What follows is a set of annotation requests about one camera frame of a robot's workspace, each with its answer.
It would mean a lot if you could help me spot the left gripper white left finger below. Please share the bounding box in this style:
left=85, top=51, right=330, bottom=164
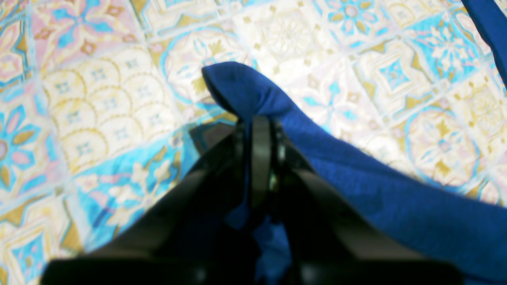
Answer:
left=40, top=122, right=254, bottom=285

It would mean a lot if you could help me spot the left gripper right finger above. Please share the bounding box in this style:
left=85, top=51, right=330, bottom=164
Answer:
left=252, top=116, right=464, bottom=285

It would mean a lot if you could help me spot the blue long-sleeve shirt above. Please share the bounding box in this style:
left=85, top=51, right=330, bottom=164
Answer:
left=203, top=0, right=506, bottom=285

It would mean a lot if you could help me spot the patterned tile tablecloth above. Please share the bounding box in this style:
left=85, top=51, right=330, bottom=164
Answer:
left=0, top=0, right=506, bottom=285

